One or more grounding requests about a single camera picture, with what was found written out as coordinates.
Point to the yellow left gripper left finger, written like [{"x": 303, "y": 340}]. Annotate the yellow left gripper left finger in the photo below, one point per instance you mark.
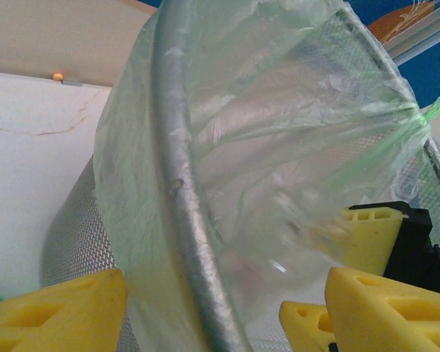
[{"x": 58, "y": 322}]

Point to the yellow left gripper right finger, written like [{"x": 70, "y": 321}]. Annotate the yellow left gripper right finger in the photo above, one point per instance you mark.
[{"x": 388, "y": 319}]

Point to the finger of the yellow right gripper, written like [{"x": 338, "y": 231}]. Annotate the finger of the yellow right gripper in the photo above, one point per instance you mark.
[
  {"x": 304, "y": 330},
  {"x": 370, "y": 242}
]

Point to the silver mesh waste bin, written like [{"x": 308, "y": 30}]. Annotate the silver mesh waste bin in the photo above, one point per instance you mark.
[{"x": 80, "y": 249}]

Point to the translucent green bin liner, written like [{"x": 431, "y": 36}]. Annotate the translucent green bin liner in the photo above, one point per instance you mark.
[{"x": 260, "y": 128}]

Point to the aluminium frame post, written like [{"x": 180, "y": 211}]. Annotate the aluminium frame post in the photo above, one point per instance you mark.
[{"x": 425, "y": 33}]

